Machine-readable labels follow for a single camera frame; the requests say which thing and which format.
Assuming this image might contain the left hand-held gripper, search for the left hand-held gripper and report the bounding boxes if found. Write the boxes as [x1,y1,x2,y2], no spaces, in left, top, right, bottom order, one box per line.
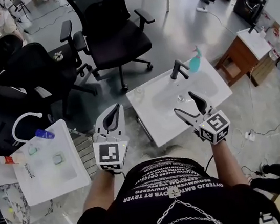
[87,102,134,177]

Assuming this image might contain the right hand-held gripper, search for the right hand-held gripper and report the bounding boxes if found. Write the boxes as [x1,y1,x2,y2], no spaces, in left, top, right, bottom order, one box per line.
[171,87,234,150]

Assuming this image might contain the person's left forearm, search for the person's left forearm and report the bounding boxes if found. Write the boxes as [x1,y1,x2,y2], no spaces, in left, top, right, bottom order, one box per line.
[78,168,119,213]

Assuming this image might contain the person's right forearm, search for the person's right forearm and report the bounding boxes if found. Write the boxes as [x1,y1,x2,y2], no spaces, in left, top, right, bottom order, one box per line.
[210,137,250,190]

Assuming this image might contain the white sink basin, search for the white sink basin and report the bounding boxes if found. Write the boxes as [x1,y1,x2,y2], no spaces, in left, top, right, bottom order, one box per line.
[122,54,240,152]

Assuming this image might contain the black sink faucet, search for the black sink faucet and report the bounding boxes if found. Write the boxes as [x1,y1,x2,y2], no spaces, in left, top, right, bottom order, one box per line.
[168,57,192,82]

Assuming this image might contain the teal spray bottle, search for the teal spray bottle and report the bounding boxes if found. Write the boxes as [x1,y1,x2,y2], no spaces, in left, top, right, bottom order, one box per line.
[185,44,206,75]

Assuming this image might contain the red capped white bottle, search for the red capped white bottle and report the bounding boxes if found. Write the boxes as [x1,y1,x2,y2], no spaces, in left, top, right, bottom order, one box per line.
[0,154,15,167]

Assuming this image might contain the metal rack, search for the metal rack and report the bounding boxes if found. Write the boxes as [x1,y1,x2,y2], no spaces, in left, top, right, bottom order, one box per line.
[68,125,100,182]

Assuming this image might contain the person's light shorts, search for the person's light shorts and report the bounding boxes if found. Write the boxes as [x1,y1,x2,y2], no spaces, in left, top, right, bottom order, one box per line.
[160,143,188,158]

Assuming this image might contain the square soap dish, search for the square soap dish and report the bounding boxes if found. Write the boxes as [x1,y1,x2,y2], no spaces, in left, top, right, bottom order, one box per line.
[51,151,68,167]

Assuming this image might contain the wooden washstand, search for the wooden washstand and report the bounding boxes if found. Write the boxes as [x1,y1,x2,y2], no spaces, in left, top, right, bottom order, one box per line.
[210,25,277,93]

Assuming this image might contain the white washbasin unit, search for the white washbasin unit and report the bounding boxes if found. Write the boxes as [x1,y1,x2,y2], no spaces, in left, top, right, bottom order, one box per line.
[7,115,95,209]

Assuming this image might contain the black office chair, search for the black office chair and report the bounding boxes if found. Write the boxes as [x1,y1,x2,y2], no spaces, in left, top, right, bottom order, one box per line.
[62,0,165,99]
[0,23,102,130]

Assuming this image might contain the pale pendant tag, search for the pale pendant tag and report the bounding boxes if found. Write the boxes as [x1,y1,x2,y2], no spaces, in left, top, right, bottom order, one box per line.
[167,187,181,199]

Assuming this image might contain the eyeglasses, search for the eyeglasses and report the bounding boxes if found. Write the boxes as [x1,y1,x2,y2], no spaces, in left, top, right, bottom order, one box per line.
[23,162,36,180]

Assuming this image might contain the white curved faucet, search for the white curved faucet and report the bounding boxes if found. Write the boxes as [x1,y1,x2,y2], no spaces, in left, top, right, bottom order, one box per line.
[9,110,47,146]

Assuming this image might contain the clear water jug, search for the clear water jug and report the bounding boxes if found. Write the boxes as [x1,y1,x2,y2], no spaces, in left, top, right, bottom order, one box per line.
[268,46,280,62]

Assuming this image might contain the person's black printed t-shirt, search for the person's black printed t-shirt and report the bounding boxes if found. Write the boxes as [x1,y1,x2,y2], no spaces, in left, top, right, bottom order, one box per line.
[52,142,280,224]

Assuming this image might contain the dark washing machine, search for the dark washing machine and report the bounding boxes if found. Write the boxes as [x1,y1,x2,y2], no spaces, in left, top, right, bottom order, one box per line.
[231,0,271,28]

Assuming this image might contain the marble table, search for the marble table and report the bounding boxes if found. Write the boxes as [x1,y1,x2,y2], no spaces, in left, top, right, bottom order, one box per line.
[0,177,66,224]

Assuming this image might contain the silver chain necklace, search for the silver chain necklace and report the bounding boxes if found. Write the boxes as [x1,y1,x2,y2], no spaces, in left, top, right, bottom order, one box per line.
[134,191,230,224]

